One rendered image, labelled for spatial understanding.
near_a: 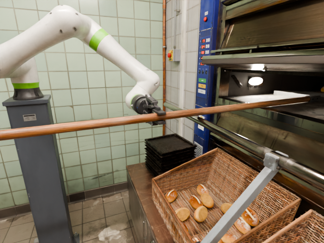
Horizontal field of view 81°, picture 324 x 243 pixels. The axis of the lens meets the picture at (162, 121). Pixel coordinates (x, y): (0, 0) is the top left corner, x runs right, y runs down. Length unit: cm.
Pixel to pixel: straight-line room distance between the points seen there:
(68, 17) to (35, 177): 92
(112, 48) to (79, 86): 92
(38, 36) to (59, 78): 93
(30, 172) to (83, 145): 76
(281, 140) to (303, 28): 46
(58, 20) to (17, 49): 24
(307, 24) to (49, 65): 174
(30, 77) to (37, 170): 55
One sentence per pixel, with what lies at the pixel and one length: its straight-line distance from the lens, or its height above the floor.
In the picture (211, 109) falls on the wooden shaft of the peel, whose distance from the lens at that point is 83.
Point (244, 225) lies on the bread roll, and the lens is 112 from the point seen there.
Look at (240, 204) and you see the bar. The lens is 54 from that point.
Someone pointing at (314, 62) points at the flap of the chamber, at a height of 139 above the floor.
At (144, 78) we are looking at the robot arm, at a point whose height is 131.
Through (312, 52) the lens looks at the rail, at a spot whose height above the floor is 142.
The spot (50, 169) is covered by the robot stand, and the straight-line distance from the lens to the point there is 138.
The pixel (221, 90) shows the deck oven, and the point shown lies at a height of 123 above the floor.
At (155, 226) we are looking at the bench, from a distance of 113.
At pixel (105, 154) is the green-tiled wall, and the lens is 210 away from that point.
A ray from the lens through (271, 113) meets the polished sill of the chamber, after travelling 102.
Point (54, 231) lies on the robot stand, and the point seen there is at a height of 31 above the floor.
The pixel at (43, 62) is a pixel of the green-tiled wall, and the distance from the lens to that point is 192.
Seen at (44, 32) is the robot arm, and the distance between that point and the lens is 100.
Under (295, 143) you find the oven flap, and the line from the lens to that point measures 100.
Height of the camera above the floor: 139
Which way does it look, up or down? 17 degrees down
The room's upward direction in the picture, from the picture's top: straight up
